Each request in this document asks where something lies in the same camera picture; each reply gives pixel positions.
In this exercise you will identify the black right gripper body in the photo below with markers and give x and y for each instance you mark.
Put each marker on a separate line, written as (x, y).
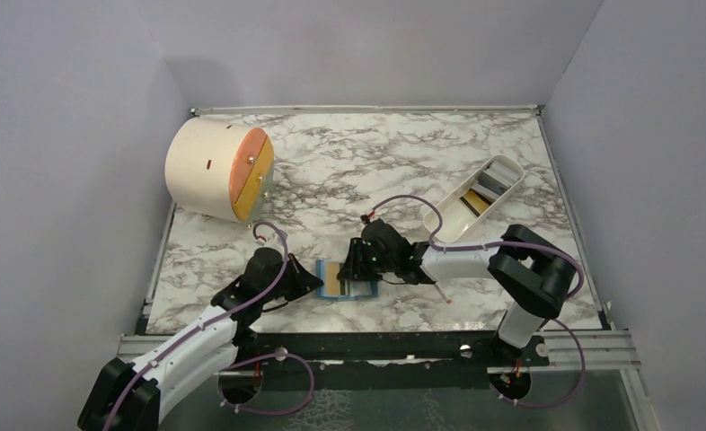
(373, 267)

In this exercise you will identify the cream cylinder orange lid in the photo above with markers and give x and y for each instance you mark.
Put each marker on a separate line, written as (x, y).
(219, 169)

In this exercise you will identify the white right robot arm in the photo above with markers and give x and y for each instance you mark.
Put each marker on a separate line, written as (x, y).
(538, 276)

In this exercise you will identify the orange capped white marker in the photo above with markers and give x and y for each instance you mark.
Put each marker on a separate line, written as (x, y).
(443, 295)

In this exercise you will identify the cream oblong plastic tray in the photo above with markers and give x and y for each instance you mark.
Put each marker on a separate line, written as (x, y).
(458, 221)

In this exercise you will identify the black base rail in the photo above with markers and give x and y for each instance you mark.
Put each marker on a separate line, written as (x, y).
(395, 360)

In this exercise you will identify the yellow credit card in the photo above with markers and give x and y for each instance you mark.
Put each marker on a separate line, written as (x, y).
(475, 202)
(334, 289)

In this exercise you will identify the blue card holder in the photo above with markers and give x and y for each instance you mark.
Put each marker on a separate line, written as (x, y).
(374, 285)

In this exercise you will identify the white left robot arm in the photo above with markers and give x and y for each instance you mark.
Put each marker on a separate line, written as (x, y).
(138, 394)

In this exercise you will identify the grey card stack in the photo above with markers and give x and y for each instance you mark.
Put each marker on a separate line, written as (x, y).
(493, 181)

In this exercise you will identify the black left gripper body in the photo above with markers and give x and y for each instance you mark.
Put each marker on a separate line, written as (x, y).
(279, 294)

